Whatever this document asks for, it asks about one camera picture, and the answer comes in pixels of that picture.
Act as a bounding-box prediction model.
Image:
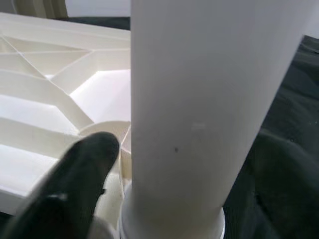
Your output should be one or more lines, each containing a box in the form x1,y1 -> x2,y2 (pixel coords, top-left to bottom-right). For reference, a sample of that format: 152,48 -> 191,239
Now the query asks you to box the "white plastic table top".
0,12 -> 226,239

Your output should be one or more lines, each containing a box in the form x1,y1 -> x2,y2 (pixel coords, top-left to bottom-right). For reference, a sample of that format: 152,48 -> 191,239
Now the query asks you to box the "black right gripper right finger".
223,133 -> 319,239

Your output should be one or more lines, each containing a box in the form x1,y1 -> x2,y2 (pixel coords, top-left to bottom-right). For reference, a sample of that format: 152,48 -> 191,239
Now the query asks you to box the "white plastic table leg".
129,0 -> 305,239

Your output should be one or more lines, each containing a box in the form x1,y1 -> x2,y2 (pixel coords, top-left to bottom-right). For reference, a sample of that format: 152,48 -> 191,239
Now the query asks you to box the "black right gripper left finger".
0,131 -> 120,239

